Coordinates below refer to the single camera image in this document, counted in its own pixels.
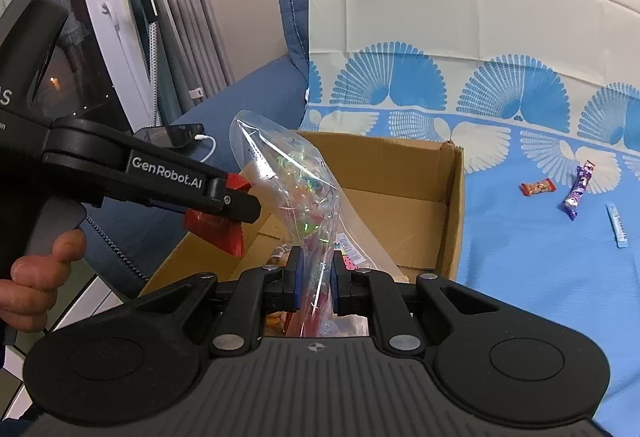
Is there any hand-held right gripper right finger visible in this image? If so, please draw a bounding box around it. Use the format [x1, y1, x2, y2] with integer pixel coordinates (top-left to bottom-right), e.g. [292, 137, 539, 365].
[331, 253, 496, 358]

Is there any glass door white frame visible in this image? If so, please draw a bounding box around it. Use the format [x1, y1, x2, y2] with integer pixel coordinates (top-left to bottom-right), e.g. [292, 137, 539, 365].
[0, 0, 157, 134]

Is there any brown cardboard box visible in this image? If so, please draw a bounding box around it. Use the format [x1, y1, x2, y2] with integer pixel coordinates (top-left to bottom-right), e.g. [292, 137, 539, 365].
[140, 130, 467, 300]

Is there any red chocolate bar packet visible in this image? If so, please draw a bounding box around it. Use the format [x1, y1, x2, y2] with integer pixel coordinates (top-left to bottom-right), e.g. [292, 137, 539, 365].
[182, 171, 251, 259]

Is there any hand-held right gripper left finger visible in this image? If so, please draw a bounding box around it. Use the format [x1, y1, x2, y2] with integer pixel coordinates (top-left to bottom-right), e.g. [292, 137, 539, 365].
[127, 247, 306, 358]

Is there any blue sofa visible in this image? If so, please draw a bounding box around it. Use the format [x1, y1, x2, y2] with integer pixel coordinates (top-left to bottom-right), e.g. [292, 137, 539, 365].
[75, 0, 312, 299]

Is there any white charging cable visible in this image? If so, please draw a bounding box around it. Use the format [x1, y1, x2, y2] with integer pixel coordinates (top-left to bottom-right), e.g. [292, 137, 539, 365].
[195, 134, 219, 164]

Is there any small orange wrapped candy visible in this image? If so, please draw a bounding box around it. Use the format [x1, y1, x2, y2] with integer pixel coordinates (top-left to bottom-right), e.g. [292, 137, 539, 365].
[519, 179, 557, 198]

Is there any clear bag of foil candies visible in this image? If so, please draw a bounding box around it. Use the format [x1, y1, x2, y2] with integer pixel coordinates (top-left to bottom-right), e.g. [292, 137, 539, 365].
[229, 109, 402, 339]

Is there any blue stick sachet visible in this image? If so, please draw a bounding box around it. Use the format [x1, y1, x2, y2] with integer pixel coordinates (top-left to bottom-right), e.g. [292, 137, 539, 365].
[605, 202, 629, 249]

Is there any person's left hand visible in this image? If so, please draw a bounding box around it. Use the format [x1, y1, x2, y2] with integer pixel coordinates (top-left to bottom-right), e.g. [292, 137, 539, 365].
[0, 229, 89, 334]

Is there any grey curtain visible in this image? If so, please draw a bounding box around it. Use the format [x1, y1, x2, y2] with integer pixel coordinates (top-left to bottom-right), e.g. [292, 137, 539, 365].
[144, 0, 236, 128]

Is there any black smartphone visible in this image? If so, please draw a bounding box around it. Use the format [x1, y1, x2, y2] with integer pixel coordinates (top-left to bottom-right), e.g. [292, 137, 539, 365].
[132, 122, 206, 151]

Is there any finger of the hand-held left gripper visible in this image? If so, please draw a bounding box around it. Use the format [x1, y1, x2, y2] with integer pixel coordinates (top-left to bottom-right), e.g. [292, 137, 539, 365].
[150, 177, 262, 225]

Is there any purple wrapped candy bar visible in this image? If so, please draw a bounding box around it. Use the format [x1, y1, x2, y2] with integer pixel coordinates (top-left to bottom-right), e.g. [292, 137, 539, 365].
[559, 160, 597, 222]

